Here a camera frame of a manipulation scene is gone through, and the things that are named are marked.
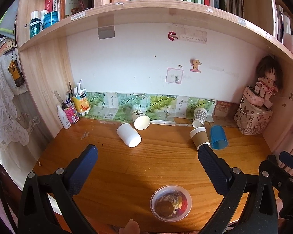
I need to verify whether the red round sticker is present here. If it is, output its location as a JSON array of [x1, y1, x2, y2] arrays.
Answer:
[[168, 31, 178, 41]]

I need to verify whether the white squeeze bottle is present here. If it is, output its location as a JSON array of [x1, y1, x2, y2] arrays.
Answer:
[[57, 105, 71, 129]]

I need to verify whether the pink square sticker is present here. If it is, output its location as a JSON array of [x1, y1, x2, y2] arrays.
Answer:
[[166, 68, 184, 85]]

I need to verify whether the white plastic cup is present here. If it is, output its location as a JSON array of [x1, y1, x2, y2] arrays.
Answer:
[[116, 123, 142, 148]]

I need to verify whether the brown sleeved paper cup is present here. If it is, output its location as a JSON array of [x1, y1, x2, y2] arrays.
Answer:
[[190, 126, 211, 150]]

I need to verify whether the brown-haired rag doll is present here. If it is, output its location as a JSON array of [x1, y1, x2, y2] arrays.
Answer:
[[254, 56, 283, 109]]

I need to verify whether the pink pen can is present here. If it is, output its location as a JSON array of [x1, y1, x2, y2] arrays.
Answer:
[[62, 102, 79, 124]]

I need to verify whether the white paper cup black logo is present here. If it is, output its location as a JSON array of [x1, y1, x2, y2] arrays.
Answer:
[[131, 109, 150, 130]]

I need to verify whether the blue cosmetic jar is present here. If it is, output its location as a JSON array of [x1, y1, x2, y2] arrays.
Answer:
[[43, 11, 59, 29]]

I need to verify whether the pink clothing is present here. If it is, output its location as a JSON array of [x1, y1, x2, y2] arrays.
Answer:
[[118, 219, 145, 234]]

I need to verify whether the white lace curtain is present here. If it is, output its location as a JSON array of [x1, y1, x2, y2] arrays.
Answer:
[[0, 54, 29, 146]]

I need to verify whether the checkered paper cup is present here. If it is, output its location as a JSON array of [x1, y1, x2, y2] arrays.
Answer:
[[192, 107, 208, 128]]

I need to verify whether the blue plastic cup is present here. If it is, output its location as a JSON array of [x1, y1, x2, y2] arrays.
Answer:
[[210, 125, 228, 150]]

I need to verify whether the pink round box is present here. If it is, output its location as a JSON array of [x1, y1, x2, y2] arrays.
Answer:
[[243, 87, 264, 107]]

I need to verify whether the patterned fabric basket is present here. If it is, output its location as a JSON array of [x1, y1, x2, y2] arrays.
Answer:
[[234, 97, 273, 135]]

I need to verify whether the wooden shelf board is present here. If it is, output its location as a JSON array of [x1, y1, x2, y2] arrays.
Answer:
[[19, 0, 293, 65]]

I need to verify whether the green grape carton strip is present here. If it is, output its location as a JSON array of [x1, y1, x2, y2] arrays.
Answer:
[[86, 92, 216, 123]]

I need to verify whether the teal cosmetic bottle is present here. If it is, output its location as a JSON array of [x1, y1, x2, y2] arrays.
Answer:
[[29, 10, 41, 38]]

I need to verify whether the pony sticker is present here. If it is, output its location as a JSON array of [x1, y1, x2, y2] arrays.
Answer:
[[190, 59, 201, 73]]

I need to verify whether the clear plastic ruler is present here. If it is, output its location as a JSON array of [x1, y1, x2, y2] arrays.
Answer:
[[53, 91, 63, 105]]

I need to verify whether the yellow hanging pouch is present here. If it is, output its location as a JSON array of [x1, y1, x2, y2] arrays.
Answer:
[[8, 60, 25, 87]]

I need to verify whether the clear printed plastic cup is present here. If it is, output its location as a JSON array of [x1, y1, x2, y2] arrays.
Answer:
[[150, 185, 193, 222]]

